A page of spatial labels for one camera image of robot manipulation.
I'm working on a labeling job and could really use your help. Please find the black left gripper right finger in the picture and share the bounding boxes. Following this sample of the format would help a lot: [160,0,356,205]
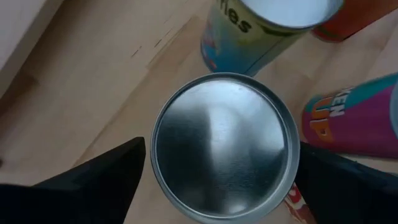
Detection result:
[294,141,398,224]

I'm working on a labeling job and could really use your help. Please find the blue can yellow label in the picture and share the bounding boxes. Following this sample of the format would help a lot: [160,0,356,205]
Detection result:
[200,0,345,77]

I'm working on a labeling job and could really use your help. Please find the orange pineapple can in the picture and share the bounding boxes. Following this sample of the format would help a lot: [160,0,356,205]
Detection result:
[312,0,398,43]

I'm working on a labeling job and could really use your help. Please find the yellow-green and blue can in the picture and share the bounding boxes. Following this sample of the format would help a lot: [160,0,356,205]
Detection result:
[150,72,301,224]

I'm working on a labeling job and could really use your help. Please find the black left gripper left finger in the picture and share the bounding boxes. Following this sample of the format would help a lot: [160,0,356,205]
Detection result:
[0,136,147,224]

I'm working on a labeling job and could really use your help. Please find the rainbow green smiley can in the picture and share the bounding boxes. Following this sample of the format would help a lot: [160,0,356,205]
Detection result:
[301,72,398,159]

